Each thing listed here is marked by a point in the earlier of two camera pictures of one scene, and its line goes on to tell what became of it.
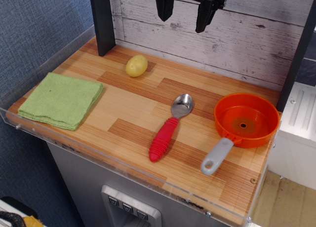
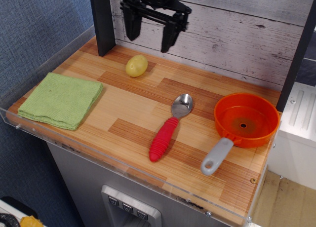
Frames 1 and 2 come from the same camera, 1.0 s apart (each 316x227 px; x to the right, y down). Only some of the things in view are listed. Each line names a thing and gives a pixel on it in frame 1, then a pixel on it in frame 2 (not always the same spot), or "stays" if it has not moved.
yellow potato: (137, 65) stays
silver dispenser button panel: (122, 209) stays
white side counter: (293, 154) stays
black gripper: (211, 1) → (160, 6)
